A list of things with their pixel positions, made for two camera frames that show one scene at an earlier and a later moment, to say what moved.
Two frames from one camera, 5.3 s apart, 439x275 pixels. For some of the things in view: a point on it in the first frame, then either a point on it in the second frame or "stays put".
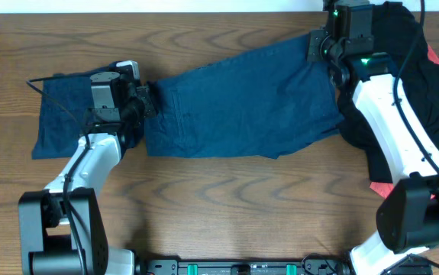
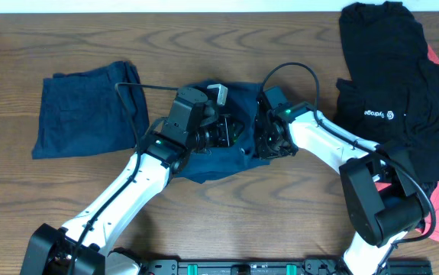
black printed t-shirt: (429, 88) stays put
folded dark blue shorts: (66, 97) stays put
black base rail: (243, 266) stays put
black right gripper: (316, 39) to (264, 153)
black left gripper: (145, 95) to (230, 126)
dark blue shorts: (261, 103) to (242, 100)
